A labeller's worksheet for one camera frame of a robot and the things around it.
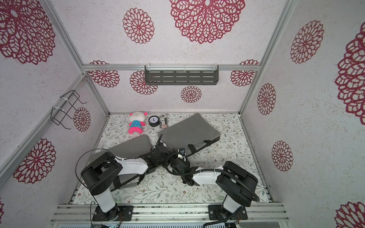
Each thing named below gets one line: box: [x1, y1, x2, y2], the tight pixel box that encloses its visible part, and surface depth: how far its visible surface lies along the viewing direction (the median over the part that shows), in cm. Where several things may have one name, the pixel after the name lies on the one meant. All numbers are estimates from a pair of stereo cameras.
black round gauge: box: [148, 115, 161, 127], surface depth 115 cm
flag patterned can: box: [159, 114, 169, 130], surface depth 112 cm
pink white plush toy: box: [127, 111, 148, 134], surface depth 111 cm
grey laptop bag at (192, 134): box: [157, 113, 221, 157], surface depth 107 cm
